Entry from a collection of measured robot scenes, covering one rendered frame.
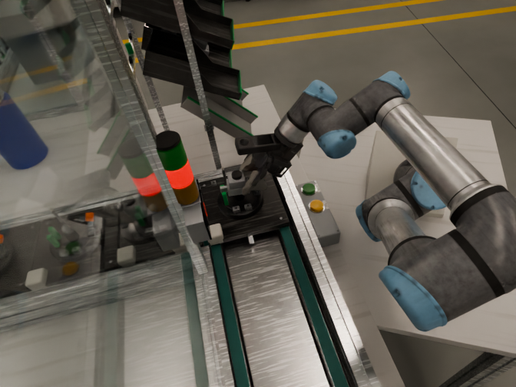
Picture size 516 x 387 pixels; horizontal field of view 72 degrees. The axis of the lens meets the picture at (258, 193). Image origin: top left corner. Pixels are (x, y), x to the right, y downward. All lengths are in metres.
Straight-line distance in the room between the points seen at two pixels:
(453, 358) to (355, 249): 1.01
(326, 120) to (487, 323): 0.67
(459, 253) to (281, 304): 0.51
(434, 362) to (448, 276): 1.39
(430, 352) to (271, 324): 1.16
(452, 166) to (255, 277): 0.58
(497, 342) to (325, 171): 0.70
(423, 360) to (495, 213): 1.40
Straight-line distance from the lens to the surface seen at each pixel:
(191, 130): 1.56
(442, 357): 2.00
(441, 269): 0.61
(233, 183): 0.99
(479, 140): 1.57
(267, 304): 0.97
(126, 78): 0.57
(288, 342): 0.94
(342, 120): 0.81
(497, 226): 0.63
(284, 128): 0.90
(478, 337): 1.10
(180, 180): 0.68
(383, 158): 1.20
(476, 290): 0.62
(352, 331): 0.91
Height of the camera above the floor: 1.81
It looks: 50 degrees down
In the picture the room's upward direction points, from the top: 8 degrees counter-clockwise
